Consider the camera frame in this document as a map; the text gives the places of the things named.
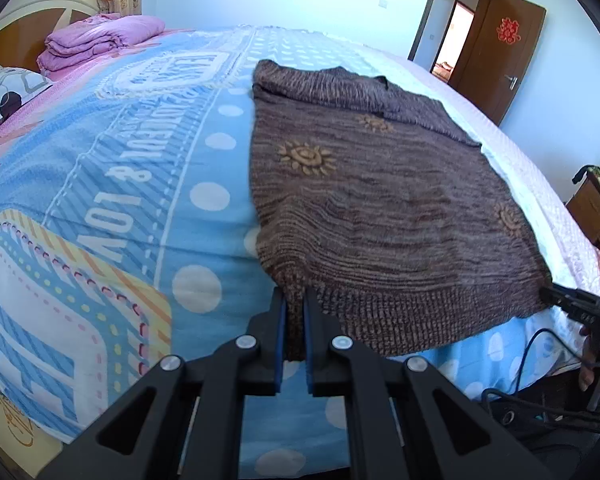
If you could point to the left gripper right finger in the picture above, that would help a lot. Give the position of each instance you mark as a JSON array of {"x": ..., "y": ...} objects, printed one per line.
[{"x": 405, "y": 420}]

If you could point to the folded pink quilt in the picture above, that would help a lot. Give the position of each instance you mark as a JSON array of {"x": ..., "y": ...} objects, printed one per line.
[{"x": 93, "y": 36}]

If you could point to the cream wooden headboard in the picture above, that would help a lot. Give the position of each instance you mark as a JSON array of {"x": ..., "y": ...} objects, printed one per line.
[{"x": 25, "y": 24}]

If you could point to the brown knitted sweater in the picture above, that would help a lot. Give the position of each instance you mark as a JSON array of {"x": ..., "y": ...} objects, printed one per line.
[{"x": 372, "y": 197}]

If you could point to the blue patterned bed sheet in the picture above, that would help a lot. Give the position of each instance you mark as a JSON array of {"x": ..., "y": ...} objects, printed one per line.
[{"x": 128, "y": 232}]

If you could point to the person right hand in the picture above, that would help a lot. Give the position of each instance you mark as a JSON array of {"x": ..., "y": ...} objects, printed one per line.
[{"x": 590, "y": 354}]

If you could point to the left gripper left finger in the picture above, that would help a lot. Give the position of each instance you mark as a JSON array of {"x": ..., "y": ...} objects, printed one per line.
[{"x": 183, "y": 419}]

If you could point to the wooden bedside cabinet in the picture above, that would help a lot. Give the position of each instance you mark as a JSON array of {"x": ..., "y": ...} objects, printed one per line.
[{"x": 584, "y": 206}]

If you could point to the red paper door decoration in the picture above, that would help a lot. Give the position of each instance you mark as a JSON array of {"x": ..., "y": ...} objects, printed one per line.
[{"x": 508, "y": 31}]

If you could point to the silver door handle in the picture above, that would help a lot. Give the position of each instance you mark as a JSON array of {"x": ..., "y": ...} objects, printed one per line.
[{"x": 512, "y": 81}]

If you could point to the brown wooden door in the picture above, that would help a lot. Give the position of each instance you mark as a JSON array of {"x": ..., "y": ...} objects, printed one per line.
[{"x": 479, "y": 74}]

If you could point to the patterned white pillow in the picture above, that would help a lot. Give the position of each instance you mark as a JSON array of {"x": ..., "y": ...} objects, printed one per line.
[{"x": 18, "y": 86}]

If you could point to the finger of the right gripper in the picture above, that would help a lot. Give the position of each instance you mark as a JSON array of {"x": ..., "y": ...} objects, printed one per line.
[{"x": 578, "y": 304}]

